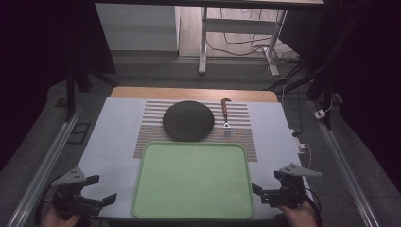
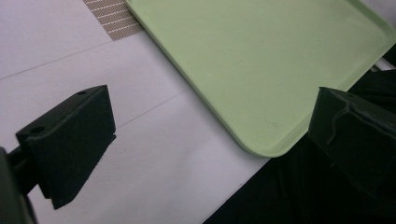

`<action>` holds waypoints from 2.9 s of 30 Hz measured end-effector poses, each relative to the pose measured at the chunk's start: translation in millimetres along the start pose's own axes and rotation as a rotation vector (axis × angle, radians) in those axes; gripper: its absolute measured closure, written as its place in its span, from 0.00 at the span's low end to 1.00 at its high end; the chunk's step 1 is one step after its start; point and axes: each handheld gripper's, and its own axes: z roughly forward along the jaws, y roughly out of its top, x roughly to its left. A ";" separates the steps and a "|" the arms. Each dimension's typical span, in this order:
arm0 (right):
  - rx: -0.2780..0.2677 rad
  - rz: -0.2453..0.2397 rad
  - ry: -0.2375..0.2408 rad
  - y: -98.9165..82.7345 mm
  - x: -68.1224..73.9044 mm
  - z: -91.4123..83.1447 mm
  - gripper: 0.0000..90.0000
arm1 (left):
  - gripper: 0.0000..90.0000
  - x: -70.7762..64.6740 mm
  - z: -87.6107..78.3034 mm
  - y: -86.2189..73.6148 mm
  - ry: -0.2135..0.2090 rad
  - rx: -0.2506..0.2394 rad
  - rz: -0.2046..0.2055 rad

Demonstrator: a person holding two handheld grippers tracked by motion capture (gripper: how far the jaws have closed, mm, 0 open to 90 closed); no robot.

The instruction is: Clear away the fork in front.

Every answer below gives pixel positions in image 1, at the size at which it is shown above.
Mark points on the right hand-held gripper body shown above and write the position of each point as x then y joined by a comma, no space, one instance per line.
291,189

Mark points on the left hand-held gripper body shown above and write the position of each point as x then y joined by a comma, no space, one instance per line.
67,194

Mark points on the person's right hand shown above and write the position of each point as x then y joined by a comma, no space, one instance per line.
298,216

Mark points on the person's left hand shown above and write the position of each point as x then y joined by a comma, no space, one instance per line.
58,220

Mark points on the striped woven placemat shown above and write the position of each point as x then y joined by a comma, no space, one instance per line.
238,142

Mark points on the white table sheet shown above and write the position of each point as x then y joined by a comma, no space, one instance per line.
116,126

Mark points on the green plastic tray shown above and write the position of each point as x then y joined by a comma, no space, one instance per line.
192,181

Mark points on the white plug adapter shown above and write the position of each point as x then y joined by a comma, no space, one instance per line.
320,114

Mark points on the black stand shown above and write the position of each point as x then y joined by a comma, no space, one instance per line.
70,94
321,72

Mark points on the dark round plate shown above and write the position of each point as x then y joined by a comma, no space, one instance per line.
188,121

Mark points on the aluminium rail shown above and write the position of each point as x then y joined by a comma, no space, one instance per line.
44,170
343,170

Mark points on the white desk frame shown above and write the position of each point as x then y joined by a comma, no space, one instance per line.
203,47

